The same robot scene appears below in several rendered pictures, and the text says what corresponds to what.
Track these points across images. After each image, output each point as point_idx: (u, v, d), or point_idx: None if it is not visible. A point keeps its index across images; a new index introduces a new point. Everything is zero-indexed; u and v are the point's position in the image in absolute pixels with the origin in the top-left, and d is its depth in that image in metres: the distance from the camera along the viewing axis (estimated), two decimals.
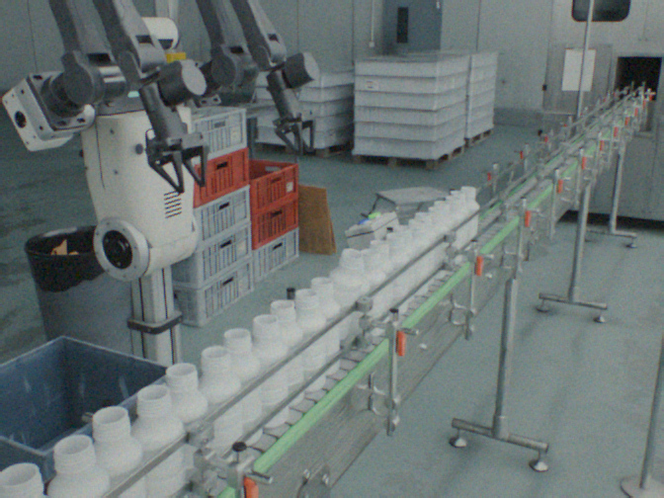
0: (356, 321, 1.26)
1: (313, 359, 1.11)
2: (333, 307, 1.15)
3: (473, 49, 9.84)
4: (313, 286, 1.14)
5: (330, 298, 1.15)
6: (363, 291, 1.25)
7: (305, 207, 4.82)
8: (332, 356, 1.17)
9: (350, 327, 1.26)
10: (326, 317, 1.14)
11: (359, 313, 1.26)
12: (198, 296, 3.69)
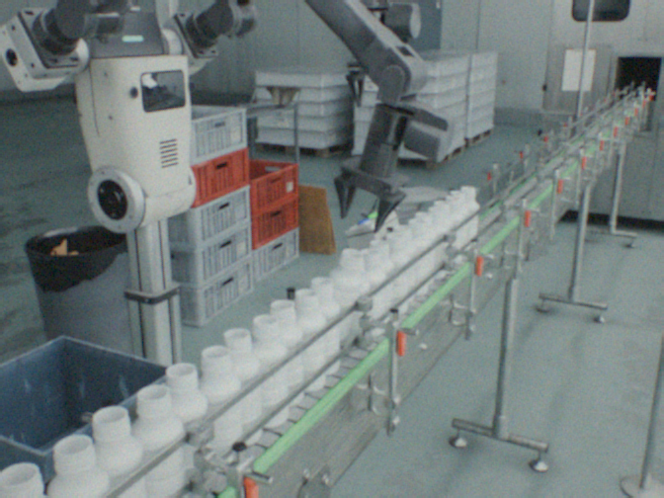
0: (356, 321, 1.26)
1: (313, 359, 1.11)
2: (333, 307, 1.15)
3: (473, 49, 9.84)
4: (313, 286, 1.14)
5: (330, 298, 1.15)
6: (363, 291, 1.25)
7: (305, 207, 4.82)
8: (332, 356, 1.17)
9: (350, 327, 1.26)
10: (326, 317, 1.14)
11: (359, 313, 1.26)
12: (198, 296, 3.69)
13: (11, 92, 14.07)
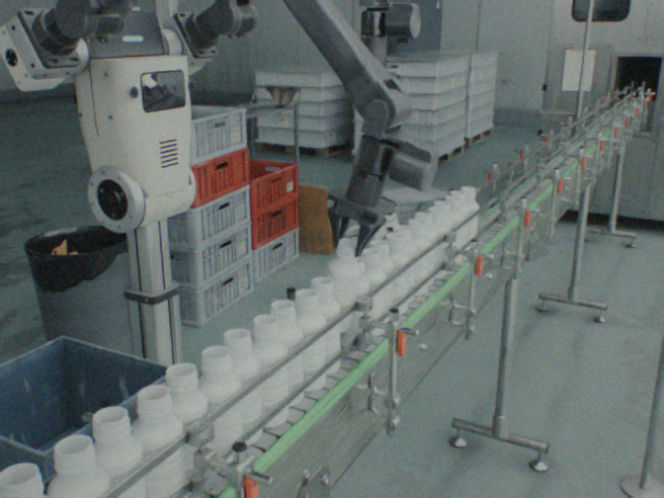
0: (356, 321, 1.26)
1: (312, 359, 1.11)
2: (333, 307, 1.15)
3: (473, 49, 9.84)
4: (313, 286, 1.14)
5: (330, 298, 1.15)
6: (363, 291, 1.25)
7: (305, 207, 4.82)
8: (332, 356, 1.17)
9: (350, 327, 1.26)
10: (326, 317, 1.14)
11: (359, 313, 1.26)
12: (198, 296, 3.69)
13: (11, 92, 14.07)
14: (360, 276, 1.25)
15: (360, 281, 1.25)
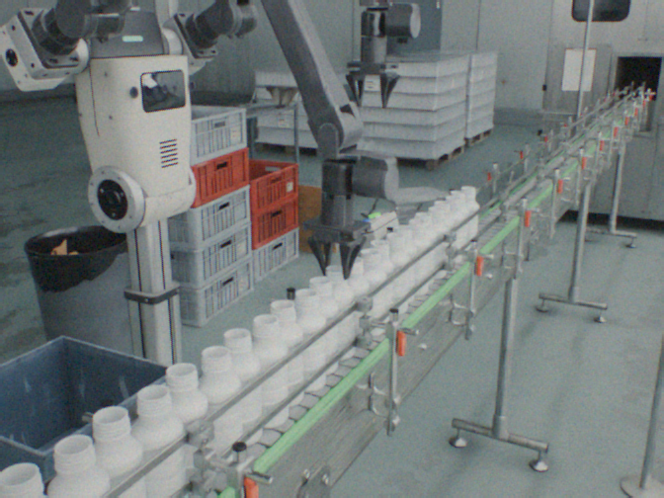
0: (355, 321, 1.26)
1: (313, 359, 1.11)
2: (332, 306, 1.15)
3: (473, 49, 9.84)
4: (312, 286, 1.15)
5: (329, 297, 1.15)
6: (362, 291, 1.25)
7: (305, 207, 4.82)
8: (332, 355, 1.17)
9: None
10: (326, 316, 1.15)
11: (358, 313, 1.26)
12: (198, 296, 3.69)
13: (11, 92, 14.07)
14: (358, 277, 1.25)
15: (358, 282, 1.25)
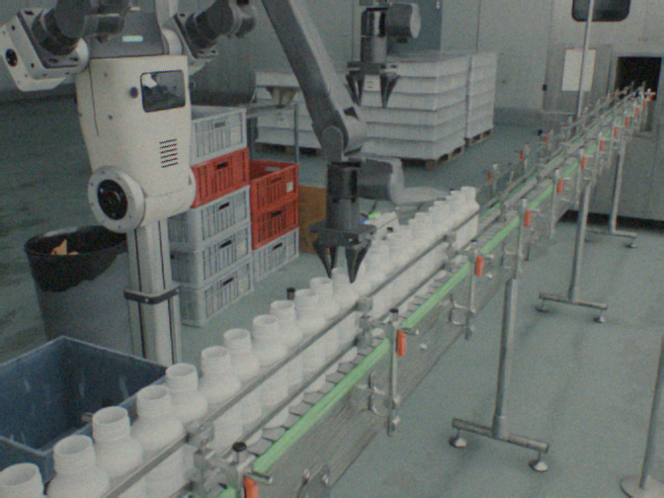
0: (358, 321, 1.26)
1: (313, 359, 1.11)
2: (332, 307, 1.15)
3: (473, 49, 9.84)
4: (312, 286, 1.15)
5: (329, 298, 1.15)
6: (365, 291, 1.25)
7: (305, 207, 4.82)
8: (331, 356, 1.17)
9: None
10: (324, 317, 1.14)
11: (361, 314, 1.26)
12: (198, 296, 3.69)
13: (11, 92, 14.07)
14: (361, 277, 1.25)
15: (361, 282, 1.25)
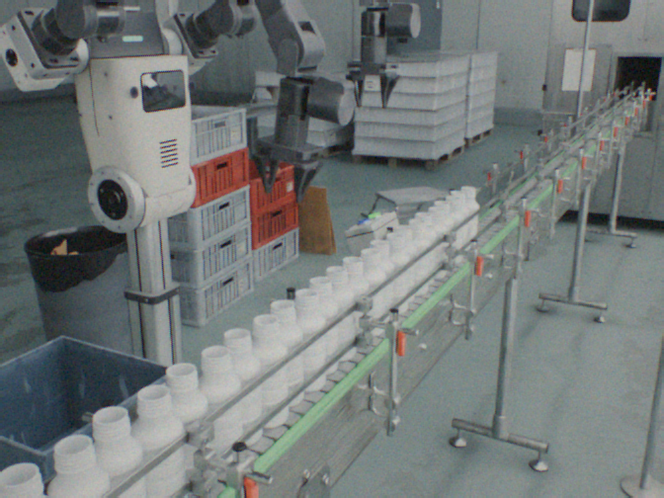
0: (354, 321, 1.26)
1: (313, 359, 1.11)
2: (332, 306, 1.15)
3: (473, 49, 9.84)
4: (312, 286, 1.15)
5: (329, 297, 1.15)
6: (361, 291, 1.25)
7: (305, 207, 4.82)
8: (331, 355, 1.17)
9: None
10: (325, 317, 1.15)
11: (357, 313, 1.26)
12: (198, 296, 3.69)
13: (11, 92, 14.07)
14: (358, 277, 1.25)
15: (358, 282, 1.25)
